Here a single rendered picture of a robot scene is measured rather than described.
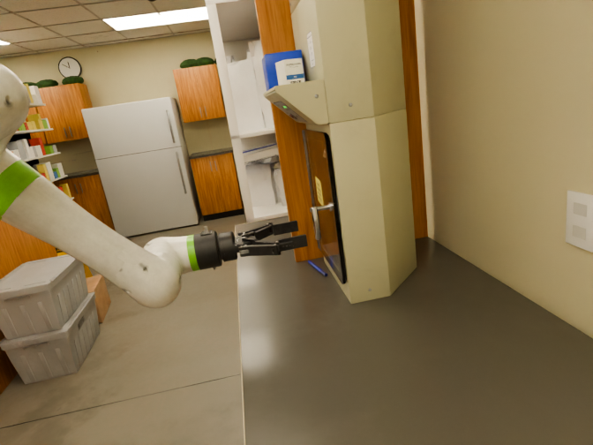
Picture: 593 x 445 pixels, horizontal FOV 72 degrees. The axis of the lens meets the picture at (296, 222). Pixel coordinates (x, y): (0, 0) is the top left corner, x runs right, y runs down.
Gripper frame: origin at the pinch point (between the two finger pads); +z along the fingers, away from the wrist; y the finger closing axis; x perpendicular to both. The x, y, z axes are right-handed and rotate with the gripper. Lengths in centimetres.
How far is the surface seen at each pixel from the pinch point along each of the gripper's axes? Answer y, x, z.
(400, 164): 3.4, -12.6, 30.6
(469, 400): -47, 20, 19
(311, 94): -5.7, -33.6, 7.1
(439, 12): 22, -51, 54
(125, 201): 483, 63, -174
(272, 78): 12.6, -39.5, 1.0
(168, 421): 84, 114, -71
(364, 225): -5.7, -0.5, 16.2
